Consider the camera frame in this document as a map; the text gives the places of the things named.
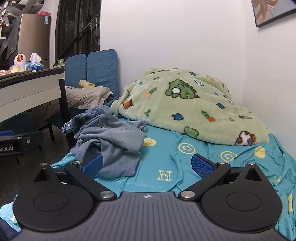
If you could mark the blue tissue pack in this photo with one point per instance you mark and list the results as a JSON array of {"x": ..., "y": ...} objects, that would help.
[{"x": 34, "y": 66}]

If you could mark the teal printed bed sheet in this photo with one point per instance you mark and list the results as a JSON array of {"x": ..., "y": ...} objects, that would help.
[{"x": 173, "y": 162}]

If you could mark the bronze refrigerator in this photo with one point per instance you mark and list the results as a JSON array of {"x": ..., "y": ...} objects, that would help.
[{"x": 32, "y": 37}]

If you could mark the green printed fleece blanket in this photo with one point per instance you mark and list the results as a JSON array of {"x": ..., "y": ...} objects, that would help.
[{"x": 185, "y": 109}]

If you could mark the pink container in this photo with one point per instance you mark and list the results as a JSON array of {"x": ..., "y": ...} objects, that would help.
[{"x": 44, "y": 13}]

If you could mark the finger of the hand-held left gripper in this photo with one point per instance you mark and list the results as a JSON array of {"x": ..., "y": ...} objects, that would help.
[{"x": 32, "y": 141}]

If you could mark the white bottle orange label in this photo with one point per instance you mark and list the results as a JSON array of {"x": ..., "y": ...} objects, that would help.
[{"x": 19, "y": 62}]

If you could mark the blue denim jeans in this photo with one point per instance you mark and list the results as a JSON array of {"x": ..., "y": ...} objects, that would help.
[{"x": 115, "y": 143}]

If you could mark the blue quilted folding cushion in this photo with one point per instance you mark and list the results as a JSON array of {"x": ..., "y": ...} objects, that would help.
[{"x": 101, "y": 69}]

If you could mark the framed wall picture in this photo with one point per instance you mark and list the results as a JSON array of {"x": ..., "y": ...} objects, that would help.
[{"x": 275, "y": 10}]

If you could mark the small green box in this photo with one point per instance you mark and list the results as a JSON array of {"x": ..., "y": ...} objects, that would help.
[{"x": 60, "y": 62}]

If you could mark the white desk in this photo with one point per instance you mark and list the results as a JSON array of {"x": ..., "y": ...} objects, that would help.
[{"x": 27, "y": 90}]

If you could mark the dark grey hanging cloth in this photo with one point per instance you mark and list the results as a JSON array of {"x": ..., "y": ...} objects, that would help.
[{"x": 13, "y": 39}]

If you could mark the dark window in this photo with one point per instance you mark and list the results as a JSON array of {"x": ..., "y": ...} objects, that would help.
[{"x": 76, "y": 27}]

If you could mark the grey pillow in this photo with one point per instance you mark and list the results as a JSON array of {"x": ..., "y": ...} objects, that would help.
[{"x": 85, "y": 97}]

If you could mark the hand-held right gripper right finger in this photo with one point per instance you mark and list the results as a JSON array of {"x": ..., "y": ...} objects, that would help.
[{"x": 202, "y": 165}]

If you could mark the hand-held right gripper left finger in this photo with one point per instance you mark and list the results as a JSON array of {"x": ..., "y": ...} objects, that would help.
[{"x": 92, "y": 165}]

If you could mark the yellow plush toy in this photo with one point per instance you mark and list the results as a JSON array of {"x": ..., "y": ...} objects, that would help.
[{"x": 86, "y": 83}]

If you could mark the red snack packet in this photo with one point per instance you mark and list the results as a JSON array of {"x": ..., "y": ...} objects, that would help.
[{"x": 4, "y": 72}]

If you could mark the yellow snack bag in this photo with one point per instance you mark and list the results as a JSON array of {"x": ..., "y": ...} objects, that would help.
[{"x": 14, "y": 69}]

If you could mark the dark wooden chair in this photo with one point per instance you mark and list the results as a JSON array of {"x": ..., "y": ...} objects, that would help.
[{"x": 64, "y": 111}]

